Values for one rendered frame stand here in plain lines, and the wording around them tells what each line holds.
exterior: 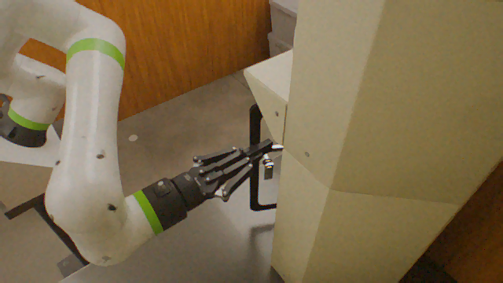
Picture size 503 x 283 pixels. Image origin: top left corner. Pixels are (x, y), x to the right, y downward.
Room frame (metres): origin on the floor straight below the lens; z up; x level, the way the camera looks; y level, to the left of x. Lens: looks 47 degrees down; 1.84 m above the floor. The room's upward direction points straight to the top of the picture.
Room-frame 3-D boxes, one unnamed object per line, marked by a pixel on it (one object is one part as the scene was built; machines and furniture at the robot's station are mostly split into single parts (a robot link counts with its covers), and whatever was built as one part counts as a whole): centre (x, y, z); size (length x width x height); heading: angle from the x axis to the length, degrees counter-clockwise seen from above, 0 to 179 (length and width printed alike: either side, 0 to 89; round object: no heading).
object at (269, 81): (0.53, -0.15, 1.46); 0.32 x 0.11 x 0.10; 127
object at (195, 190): (0.41, 0.11, 1.28); 0.09 x 0.08 x 0.07; 127
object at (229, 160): (0.46, 0.06, 1.28); 0.11 x 0.01 x 0.04; 128
